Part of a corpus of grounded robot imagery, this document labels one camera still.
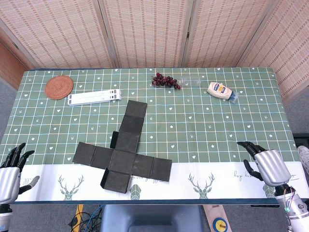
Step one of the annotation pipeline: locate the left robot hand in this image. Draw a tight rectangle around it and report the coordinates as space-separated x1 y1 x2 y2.
0 142 41 205

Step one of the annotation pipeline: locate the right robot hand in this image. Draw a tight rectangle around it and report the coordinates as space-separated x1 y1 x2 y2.
237 141 292 188

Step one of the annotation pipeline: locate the black cardboard box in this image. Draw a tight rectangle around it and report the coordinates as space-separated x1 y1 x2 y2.
72 100 173 194

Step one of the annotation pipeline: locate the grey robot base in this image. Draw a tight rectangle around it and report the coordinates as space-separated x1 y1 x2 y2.
100 204 205 232

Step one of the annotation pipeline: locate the grey sneaker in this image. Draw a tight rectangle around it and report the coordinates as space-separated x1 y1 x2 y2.
297 145 309 174

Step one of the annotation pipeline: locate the wooden board with yellow disc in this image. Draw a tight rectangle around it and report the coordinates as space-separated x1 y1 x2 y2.
202 204 232 232

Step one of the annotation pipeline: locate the green grid tablecloth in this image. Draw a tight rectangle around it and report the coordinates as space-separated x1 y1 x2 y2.
0 67 305 205

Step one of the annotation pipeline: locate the mayonnaise squeeze bottle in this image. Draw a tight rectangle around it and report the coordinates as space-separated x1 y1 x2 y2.
207 82 239 104

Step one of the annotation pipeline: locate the round woven brown coaster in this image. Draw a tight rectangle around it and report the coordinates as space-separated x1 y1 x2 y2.
44 75 74 100

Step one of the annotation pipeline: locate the brown wooden door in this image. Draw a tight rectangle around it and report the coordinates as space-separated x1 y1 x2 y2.
0 41 32 90

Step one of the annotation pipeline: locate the white folding stand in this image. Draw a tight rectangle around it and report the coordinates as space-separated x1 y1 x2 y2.
68 88 122 107

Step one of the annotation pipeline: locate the clear plastic cup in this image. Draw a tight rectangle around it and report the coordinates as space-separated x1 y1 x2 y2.
180 75 202 87

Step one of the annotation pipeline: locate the bunch of red grapes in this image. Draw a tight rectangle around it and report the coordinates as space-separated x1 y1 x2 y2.
151 72 182 90

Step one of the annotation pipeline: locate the bamboo folding screen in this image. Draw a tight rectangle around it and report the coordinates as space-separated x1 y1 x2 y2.
0 0 309 99

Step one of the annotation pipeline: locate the blue cable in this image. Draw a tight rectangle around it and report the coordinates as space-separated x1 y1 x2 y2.
87 205 105 232

